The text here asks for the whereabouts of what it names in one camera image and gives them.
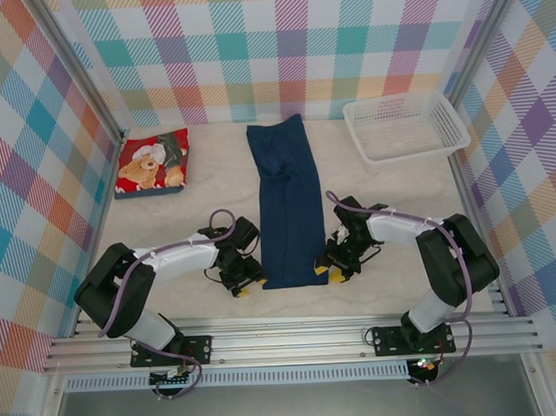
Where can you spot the aluminium frame post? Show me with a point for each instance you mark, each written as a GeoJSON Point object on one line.
{"type": "Point", "coordinates": [66, 39]}
{"type": "Point", "coordinates": [489, 27]}

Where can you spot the white plastic mesh basket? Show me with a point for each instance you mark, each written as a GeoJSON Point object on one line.
{"type": "Point", "coordinates": [394, 131]}

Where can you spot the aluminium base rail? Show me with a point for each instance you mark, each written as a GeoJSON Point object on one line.
{"type": "Point", "coordinates": [287, 342]}

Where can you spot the red teddy bear print t-shirt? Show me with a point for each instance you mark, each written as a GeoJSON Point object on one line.
{"type": "Point", "coordinates": [144, 167]}

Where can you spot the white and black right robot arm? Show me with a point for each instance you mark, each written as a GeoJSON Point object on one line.
{"type": "Point", "coordinates": [397, 229]}

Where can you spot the grey metal sheet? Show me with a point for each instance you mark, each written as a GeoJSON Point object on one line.
{"type": "Point", "coordinates": [289, 406]}

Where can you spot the navy blue t-shirt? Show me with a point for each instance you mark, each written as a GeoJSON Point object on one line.
{"type": "Point", "coordinates": [287, 207]}

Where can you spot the small controller board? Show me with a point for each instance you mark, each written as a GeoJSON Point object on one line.
{"type": "Point", "coordinates": [174, 375]}
{"type": "Point", "coordinates": [425, 367]}

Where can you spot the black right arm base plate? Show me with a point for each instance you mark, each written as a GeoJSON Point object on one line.
{"type": "Point", "coordinates": [387, 341]}

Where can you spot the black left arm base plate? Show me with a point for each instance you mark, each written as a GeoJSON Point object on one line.
{"type": "Point", "coordinates": [198, 350]}

